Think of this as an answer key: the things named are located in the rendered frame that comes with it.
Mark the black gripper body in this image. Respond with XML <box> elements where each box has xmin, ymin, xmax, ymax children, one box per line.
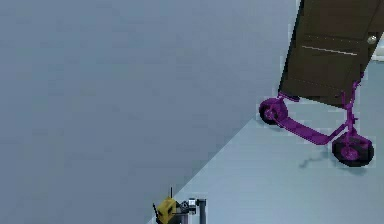
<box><xmin>176</xmin><ymin>200</ymin><xmax>190</xmax><ymax>217</ymax></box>

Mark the purple kick scooter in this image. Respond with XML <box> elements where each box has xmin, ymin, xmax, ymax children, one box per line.
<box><xmin>258</xmin><ymin>71</ymin><xmax>375</xmax><ymax>168</ymax></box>

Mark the dark brown room door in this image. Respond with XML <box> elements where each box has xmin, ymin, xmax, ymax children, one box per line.
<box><xmin>277</xmin><ymin>0</ymin><xmax>384</xmax><ymax>109</ymax></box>

